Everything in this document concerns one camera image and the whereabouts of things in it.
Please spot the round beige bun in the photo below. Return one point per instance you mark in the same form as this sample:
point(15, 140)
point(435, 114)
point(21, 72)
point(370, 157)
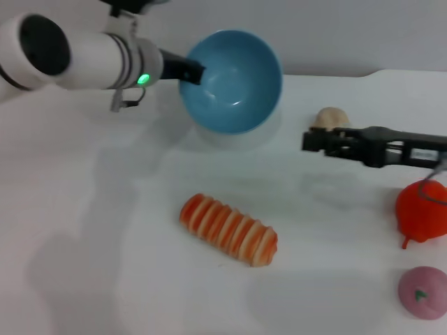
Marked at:
point(331, 117)

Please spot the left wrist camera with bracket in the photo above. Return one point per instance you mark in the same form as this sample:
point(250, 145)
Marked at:
point(122, 21)

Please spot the red pepper toy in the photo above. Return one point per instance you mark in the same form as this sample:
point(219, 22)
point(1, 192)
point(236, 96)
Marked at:
point(422, 216)

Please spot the pink bun with green leaf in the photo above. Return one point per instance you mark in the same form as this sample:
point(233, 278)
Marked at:
point(429, 303)

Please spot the blue bowl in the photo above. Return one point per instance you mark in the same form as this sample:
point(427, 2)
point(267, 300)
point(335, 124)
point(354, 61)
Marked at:
point(237, 70)

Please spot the long ridged orange bread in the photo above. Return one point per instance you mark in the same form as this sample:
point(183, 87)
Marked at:
point(227, 227)

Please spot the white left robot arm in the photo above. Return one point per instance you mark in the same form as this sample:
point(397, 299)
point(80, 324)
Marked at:
point(94, 59)

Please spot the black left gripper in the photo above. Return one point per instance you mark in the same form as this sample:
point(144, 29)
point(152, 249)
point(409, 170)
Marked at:
point(173, 66)

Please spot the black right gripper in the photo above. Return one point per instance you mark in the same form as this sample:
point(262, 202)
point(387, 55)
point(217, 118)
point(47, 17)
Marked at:
point(401, 148)

